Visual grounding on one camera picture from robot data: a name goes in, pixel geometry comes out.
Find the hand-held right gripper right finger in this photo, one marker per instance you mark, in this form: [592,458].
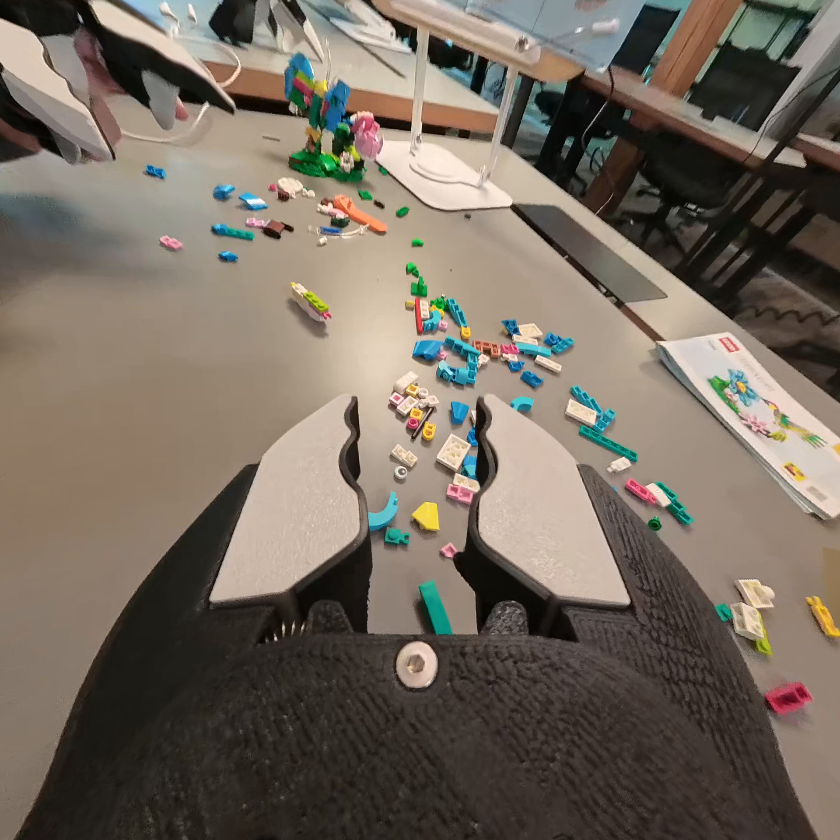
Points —
[544,518]

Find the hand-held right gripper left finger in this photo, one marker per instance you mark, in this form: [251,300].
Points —
[289,512]

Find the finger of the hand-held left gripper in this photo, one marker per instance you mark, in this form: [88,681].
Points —
[159,98]
[46,92]

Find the lego pieces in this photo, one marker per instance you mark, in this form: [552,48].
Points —
[426,349]

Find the small lime white lego subassembly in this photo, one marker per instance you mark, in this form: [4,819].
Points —
[310,300]

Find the colourful lego flower model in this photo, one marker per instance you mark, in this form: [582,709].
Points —
[328,111]

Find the lego instruction booklet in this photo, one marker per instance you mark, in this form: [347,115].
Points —
[741,407]

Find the grey top adjacent desk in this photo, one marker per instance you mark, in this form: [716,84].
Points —
[394,85]

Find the white base acrylic stand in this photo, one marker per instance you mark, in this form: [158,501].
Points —
[446,184]

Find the wooden top desk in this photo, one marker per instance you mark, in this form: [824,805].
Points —
[689,124]

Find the dark computer monitor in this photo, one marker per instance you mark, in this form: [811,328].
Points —
[748,85]

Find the wooden pillar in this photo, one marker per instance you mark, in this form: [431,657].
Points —
[695,39]

